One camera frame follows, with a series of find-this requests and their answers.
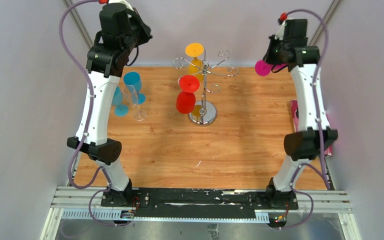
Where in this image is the pink wine glass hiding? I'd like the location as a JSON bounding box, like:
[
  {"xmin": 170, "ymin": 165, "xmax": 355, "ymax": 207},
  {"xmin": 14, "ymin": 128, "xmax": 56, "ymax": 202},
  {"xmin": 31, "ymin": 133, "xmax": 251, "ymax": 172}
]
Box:
[{"xmin": 254, "ymin": 59, "xmax": 287, "ymax": 77}]

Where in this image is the blue wine glass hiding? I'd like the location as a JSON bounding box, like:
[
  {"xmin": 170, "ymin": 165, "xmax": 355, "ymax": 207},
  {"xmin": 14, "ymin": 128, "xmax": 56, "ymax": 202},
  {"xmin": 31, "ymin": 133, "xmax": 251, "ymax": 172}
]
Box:
[
  {"xmin": 123, "ymin": 71, "xmax": 146, "ymax": 105},
  {"xmin": 111, "ymin": 86, "xmax": 129, "ymax": 117}
]

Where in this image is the clear wine glass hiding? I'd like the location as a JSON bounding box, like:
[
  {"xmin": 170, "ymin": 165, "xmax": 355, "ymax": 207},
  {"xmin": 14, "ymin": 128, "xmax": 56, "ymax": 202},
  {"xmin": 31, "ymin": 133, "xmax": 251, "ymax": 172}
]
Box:
[{"xmin": 122, "ymin": 85, "xmax": 146, "ymax": 122}]

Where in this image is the blue wine glass front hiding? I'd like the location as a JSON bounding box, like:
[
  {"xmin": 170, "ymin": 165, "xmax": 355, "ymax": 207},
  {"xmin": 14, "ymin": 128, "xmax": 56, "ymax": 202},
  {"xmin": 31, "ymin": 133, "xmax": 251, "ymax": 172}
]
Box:
[{"xmin": 111, "ymin": 86, "xmax": 129, "ymax": 117}]

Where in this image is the chrome wine glass rack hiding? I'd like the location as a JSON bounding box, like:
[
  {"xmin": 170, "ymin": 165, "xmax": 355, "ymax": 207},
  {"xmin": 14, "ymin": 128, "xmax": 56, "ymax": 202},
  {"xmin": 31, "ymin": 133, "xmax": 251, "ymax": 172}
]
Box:
[{"xmin": 172, "ymin": 49, "xmax": 239, "ymax": 127}]

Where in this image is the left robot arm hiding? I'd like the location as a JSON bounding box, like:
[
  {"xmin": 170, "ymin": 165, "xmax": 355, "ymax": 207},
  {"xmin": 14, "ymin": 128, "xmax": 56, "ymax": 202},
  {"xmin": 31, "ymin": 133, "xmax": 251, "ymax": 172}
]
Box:
[{"xmin": 66, "ymin": 0, "xmax": 152, "ymax": 207}]

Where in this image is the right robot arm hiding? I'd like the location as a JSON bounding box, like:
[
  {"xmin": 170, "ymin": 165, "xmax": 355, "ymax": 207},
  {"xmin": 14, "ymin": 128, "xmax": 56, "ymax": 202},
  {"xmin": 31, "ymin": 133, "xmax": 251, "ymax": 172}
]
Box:
[{"xmin": 262, "ymin": 13, "xmax": 338, "ymax": 209}]

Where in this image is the yellow wine glass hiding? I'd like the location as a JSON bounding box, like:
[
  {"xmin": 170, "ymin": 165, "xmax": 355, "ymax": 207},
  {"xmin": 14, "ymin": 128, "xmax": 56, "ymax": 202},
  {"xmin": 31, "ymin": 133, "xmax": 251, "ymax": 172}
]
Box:
[{"xmin": 185, "ymin": 42, "xmax": 205, "ymax": 82}]

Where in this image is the red wine glass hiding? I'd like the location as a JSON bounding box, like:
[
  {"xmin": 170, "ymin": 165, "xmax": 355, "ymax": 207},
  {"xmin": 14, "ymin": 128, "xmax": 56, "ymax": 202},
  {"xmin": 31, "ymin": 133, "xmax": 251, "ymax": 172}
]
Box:
[{"xmin": 175, "ymin": 74, "xmax": 200, "ymax": 114}]

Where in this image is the pink camouflage cloth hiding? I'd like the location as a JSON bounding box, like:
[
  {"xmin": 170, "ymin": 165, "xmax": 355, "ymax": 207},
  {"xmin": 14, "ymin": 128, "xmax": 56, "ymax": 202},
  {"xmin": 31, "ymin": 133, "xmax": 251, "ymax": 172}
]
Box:
[{"xmin": 288, "ymin": 99, "xmax": 333, "ymax": 157}]

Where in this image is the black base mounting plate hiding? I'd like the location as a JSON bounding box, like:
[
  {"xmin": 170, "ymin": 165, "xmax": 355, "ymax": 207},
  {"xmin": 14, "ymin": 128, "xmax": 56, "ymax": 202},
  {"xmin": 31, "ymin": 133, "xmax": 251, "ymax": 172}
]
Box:
[{"xmin": 101, "ymin": 187, "xmax": 299, "ymax": 219}]

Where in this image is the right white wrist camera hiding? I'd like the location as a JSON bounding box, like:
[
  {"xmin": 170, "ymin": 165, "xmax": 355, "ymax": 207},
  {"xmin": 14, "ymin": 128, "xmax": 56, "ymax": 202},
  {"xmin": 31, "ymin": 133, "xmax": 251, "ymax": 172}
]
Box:
[{"xmin": 274, "ymin": 21, "xmax": 286, "ymax": 41}]

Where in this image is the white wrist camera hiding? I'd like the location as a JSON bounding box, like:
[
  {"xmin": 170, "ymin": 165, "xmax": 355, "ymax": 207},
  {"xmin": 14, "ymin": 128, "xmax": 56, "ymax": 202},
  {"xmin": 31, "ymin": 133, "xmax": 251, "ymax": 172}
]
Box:
[
  {"xmin": 108, "ymin": 0, "xmax": 134, "ymax": 11},
  {"xmin": 274, "ymin": 21, "xmax": 286, "ymax": 41}
]

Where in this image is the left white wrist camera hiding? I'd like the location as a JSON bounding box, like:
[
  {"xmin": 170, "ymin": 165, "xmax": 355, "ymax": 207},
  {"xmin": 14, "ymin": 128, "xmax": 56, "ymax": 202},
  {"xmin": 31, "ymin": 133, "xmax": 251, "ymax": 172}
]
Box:
[{"xmin": 108, "ymin": 0, "xmax": 134, "ymax": 11}]

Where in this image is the aluminium frame rail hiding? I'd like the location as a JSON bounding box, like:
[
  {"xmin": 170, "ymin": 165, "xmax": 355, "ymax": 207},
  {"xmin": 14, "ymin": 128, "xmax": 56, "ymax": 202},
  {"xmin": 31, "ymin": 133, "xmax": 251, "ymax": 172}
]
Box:
[{"xmin": 51, "ymin": 186, "xmax": 352, "ymax": 224}]

